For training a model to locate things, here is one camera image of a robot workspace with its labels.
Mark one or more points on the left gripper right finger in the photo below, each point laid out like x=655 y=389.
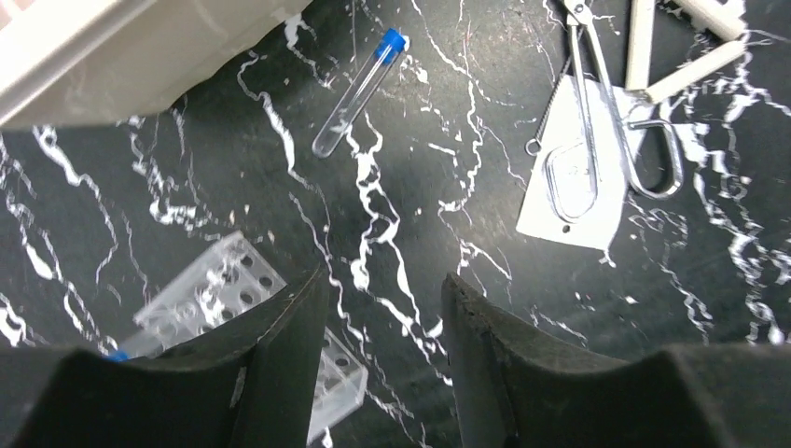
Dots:
x=515 y=385

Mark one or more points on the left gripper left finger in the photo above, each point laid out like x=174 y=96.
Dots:
x=247 y=383

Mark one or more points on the blue capped test tube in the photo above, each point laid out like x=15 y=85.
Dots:
x=356 y=97

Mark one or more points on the clear acrylic tube rack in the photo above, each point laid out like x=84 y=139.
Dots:
x=226 y=280

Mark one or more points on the white plastic packet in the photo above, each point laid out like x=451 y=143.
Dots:
x=597 y=229

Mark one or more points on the metal crucible tongs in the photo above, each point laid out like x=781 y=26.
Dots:
x=579 y=21

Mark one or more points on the bristle test tube brush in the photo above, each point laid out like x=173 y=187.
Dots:
x=534 y=145

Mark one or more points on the white plastic bin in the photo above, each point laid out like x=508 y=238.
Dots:
x=75 y=63

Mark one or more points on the clay pipe triangle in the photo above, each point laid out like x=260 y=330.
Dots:
x=664 y=59

